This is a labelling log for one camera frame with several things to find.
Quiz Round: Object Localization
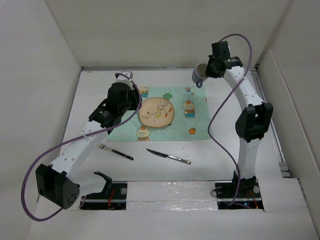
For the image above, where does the purple ceramic cup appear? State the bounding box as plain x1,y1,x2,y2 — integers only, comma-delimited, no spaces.
191,63,208,88

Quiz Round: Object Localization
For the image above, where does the beige patterned plate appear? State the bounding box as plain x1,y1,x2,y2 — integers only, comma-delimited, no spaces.
138,97,175,128

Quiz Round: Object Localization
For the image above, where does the steak knife black blade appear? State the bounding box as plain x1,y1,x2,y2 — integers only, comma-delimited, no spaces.
146,148,191,165

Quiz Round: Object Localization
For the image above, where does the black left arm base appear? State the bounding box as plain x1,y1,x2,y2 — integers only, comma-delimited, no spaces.
79,171,128,211

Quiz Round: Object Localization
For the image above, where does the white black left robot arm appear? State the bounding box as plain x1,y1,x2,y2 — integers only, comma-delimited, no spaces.
35,80,140,210

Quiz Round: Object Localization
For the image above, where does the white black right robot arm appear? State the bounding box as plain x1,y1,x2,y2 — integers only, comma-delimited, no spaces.
205,41,274,197

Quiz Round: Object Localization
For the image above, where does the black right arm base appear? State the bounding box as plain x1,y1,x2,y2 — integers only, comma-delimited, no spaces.
211,173,264,210

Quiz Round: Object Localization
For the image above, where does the silver fork black handle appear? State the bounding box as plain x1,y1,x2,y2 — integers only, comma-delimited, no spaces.
97,143,134,161

